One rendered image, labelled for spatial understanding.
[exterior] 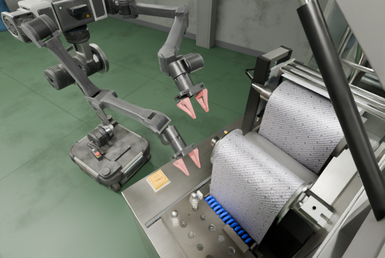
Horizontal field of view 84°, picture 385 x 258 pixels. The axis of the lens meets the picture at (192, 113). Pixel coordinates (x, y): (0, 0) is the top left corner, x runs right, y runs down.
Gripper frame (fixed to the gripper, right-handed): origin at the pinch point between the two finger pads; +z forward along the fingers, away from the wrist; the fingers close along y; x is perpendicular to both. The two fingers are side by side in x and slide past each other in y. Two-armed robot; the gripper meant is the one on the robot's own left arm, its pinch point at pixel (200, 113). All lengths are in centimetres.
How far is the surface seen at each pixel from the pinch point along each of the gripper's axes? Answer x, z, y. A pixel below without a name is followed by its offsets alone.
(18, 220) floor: -167, 6, 99
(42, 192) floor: -176, -5, 78
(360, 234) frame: 52, 17, 22
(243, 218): 2.0, 37.0, 5.8
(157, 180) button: -35.4, 17.8, 15.8
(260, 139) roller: 6.0, 18.5, -13.1
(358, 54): 22, 10, -68
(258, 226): 8.2, 38.5, 5.9
